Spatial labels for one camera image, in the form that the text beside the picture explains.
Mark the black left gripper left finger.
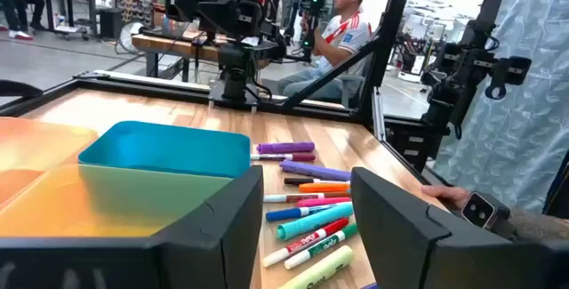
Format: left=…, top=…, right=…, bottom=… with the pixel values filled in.
left=0, top=165, right=265, bottom=289

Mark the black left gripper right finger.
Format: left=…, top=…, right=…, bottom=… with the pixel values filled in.
left=349, top=166, right=569, bottom=289

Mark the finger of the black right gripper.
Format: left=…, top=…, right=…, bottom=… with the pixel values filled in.
left=238, top=0, right=263, bottom=36
left=165, top=0, right=200, bottom=21

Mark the green dry-erase marker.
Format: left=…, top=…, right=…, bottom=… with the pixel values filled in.
left=284, top=222, right=359, bottom=271

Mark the light green highlighter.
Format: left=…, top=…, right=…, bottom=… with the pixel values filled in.
left=277, top=245, right=356, bottom=289

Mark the thin white marker blue cap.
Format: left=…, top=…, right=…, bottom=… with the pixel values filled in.
left=265, top=204, right=339, bottom=223

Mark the pink highlighter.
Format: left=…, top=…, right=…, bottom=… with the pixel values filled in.
left=294, top=197, right=353, bottom=208

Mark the teal fat highlighter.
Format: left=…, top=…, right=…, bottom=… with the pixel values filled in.
left=276, top=202, right=355, bottom=242

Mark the red dry-erase marker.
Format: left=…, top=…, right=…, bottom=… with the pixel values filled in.
left=261, top=217, right=350, bottom=269

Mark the orange highlighter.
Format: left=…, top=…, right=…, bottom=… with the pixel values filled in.
left=298, top=182, right=351, bottom=194

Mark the thin white marker red cap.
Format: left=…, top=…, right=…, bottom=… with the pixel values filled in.
left=262, top=190, right=352, bottom=204

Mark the lavender fat highlighter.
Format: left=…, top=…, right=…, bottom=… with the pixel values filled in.
left=279, top=160, right=352, bottom=182

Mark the thin black marker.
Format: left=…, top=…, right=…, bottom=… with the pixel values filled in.
left=284, top=177, right=351, bottom=187

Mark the purple fat highlighter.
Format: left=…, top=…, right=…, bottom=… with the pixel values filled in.
left=256, top=141, right=316, bottom=155

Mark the thin white marker maroon cap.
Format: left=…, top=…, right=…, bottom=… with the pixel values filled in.
left=250, top=152, right=317, bottom=163

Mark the person's forearm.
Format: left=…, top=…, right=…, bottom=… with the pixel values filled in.
left=506, top=206, right=569, bottom=242

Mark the wooden workbench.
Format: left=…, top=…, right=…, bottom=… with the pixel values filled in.
left=131, top=30, right=272, bottom=81

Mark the white round floor fan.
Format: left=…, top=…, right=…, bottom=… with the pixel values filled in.
left=116, top=20, right=147, bottom=55

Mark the black handheld robot device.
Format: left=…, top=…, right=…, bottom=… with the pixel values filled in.
left=296, top=0, right=329, bottom=63

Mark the person's hand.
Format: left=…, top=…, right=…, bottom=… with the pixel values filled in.
left=421, top=184, right=471, bottom=210

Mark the black cabinet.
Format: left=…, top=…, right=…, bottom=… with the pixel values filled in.
left=98, top=8, right=124, bottom=40

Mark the square-faced wristwatch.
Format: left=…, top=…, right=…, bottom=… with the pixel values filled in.
left=460, top=190, right=512, bottom=237

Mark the teal plastic bin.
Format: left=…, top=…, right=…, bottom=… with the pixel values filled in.
left=77, top=120, right=252, bottom=232

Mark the grey chair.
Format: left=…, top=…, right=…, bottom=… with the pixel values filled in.
left=340, top=73, right=370, bottom=108

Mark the yellow translucent plastic bin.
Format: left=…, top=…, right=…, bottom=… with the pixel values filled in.
left=0, top=163, right=235, bottom=239

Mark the pale blue patterned curtain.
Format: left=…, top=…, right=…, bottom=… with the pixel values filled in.
left=433, top=0, right=569, bottom=214

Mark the orange plastic bin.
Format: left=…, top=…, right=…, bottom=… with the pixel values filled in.
left=0, top=116, right=100, bottom=205

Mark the silver metal bracket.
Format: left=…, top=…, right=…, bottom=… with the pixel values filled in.
left=372, top=86, right=386, bottom=141

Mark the black frame handle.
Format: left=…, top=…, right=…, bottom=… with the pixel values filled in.
left=0, top=79, right=44, bottom=99

